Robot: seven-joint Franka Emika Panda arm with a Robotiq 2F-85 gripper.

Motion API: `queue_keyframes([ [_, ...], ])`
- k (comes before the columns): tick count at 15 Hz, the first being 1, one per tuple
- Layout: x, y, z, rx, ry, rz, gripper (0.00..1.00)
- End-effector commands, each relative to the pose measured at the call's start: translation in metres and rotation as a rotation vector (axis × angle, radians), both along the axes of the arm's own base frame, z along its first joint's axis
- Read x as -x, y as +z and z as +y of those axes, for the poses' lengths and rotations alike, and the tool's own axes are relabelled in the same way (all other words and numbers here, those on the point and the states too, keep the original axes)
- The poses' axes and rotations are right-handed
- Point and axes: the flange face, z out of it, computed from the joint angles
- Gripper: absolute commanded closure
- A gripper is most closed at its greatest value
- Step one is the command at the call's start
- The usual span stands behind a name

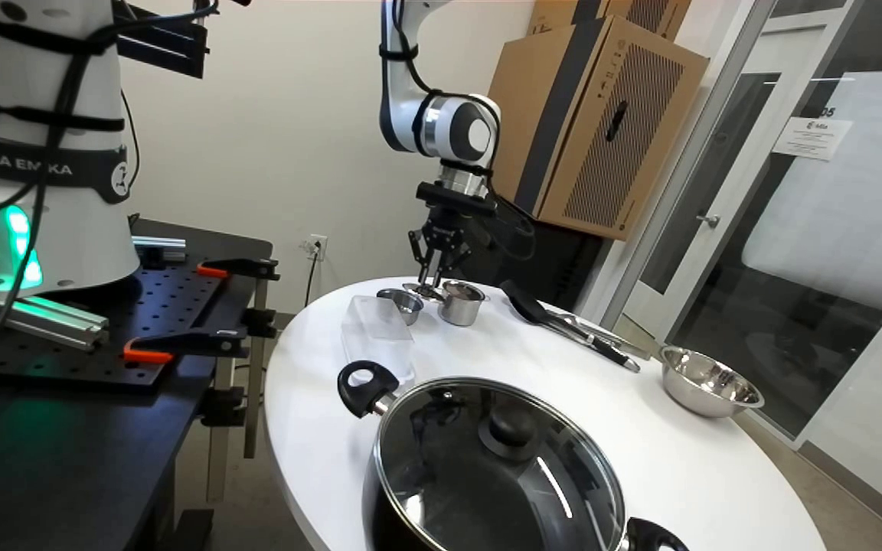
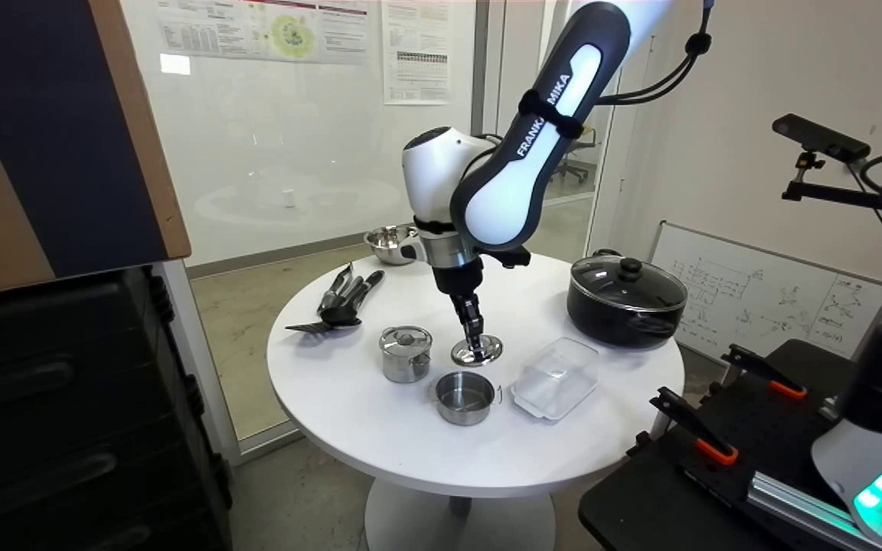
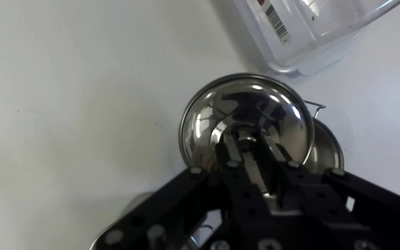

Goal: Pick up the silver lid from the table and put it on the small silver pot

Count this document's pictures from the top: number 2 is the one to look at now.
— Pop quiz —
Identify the wide wall poster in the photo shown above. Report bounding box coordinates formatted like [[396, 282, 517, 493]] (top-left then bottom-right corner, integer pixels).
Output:
[[151, 0, 372, 68]]

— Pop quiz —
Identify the black cart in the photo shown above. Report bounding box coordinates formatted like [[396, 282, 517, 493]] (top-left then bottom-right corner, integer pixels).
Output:
[[574, 336, 882, 551]]

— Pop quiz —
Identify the black slotted spatula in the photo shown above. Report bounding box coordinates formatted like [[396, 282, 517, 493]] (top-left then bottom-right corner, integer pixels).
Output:
[[282, 265, 363, 336]]

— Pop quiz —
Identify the leaning whiteboard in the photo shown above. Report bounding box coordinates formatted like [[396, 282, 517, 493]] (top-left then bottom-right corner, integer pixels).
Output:
[[645, 218, 882, 363]]

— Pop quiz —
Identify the black camera on stand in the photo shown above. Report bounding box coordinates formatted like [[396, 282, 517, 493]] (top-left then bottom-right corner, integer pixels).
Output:
[[769, 109, 871, 164]]

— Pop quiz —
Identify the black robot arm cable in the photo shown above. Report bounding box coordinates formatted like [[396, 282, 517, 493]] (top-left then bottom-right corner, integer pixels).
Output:
[[597, 0, 724, 106]]

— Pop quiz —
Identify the tall small silver pot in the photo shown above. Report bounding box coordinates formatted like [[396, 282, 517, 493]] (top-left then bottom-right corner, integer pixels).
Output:
[[375, 322, 438, 388]]

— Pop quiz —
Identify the aluminium rail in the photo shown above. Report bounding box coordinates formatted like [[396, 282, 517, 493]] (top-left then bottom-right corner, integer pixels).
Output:
[[743, 467, 879, 551]]

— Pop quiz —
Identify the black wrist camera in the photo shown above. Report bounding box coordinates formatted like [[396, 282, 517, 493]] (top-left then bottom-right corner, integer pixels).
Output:
[[480, 242, 536, 272]]

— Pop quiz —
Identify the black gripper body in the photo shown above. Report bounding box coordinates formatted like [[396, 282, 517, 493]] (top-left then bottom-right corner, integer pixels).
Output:
[[431, 257, 491, 300]]

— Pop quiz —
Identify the brown and blue board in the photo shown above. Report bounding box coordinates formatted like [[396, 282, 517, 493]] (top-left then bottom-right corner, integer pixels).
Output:
[[0, 0, 193, 304]]

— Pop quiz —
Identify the black office chair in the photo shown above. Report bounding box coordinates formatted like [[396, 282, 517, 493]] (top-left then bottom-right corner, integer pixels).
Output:
[[559, 121, 602, 194]]

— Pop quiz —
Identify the white device green light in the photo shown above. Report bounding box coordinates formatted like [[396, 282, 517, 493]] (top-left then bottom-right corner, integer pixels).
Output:
[[808, 417, 882, 551]]

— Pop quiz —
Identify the tall wall poster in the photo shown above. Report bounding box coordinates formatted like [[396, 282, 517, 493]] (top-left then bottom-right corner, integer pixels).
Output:
[[379, 0, 453, 106]]

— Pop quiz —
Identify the large black cooking pot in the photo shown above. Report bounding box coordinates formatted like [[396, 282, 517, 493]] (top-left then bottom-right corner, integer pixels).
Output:
[[564, 246, 692, 352]]

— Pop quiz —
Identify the glass pot lid black knob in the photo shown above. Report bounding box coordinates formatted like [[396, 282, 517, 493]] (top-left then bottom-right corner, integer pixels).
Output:
[[568, 252, 689, 316]]

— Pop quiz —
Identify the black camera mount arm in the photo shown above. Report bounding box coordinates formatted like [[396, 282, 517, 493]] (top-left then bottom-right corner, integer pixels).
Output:
[[777, 150, 882, 224]]

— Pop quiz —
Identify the short small silver pot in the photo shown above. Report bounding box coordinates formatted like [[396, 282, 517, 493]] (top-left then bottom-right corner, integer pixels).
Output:
[[427, 366, 504, 428]]

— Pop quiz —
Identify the silver metal bowl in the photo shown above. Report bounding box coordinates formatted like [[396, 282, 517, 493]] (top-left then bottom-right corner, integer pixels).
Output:
[[362, 224, 425, 271]]

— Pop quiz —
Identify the black clamp orange handle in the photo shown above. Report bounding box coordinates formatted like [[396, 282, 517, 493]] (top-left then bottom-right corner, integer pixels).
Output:
[[720, 339, 811, 403], [648, 382, 743, 470]]

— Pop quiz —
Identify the clear plastic lid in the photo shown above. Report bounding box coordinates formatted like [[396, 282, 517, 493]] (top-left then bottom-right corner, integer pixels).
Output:
[[504, 334, 602, 425]]

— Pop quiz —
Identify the black cabinet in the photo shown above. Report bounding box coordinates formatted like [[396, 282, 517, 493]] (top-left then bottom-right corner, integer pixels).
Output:
[[0, 260, 235, 551]]

